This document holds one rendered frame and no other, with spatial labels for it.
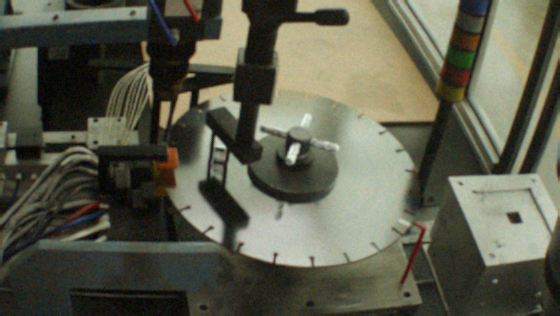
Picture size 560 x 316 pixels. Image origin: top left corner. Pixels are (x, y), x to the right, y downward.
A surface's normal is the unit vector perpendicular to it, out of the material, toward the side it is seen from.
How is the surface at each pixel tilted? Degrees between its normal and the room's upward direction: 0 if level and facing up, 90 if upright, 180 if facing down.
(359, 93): 0
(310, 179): 5
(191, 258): 90
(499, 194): 0
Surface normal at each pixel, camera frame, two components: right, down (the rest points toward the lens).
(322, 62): 0.15, -0.76
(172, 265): 0.18, 0.65
